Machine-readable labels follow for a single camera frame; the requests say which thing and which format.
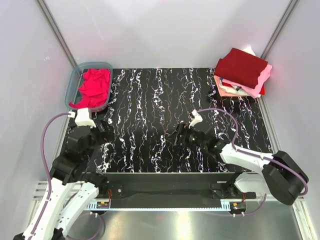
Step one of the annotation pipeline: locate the red folded shirt bottom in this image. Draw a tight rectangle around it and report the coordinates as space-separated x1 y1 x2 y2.
259 84 265 96

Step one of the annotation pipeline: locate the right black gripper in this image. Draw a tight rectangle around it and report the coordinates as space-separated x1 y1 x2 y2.
166 123 207 150

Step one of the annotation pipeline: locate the bright pink t shirt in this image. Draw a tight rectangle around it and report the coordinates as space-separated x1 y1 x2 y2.
68 68 111 109

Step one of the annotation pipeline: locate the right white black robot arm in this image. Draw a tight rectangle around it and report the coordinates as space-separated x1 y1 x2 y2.
168 123 309 206

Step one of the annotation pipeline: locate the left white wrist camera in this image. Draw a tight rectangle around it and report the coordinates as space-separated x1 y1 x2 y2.
74 107 96 128

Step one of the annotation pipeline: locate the peach folded shirt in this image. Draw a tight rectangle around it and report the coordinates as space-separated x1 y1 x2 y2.
214 75 247 97

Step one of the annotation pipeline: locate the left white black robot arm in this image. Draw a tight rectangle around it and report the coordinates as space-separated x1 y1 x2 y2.
14 120 113 240

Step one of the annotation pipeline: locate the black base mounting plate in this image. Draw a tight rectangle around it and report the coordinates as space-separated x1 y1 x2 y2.
82 172 257 210

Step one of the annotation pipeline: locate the light pink folded shirt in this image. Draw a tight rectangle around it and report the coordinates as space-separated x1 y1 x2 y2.
222 64 273 98

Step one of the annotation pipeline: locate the dark red folded shirt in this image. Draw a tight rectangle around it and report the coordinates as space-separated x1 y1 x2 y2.
214 48 268 89

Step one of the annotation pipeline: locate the translucent blue plastic basin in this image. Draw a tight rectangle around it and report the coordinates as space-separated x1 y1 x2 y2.
65 61 113 112

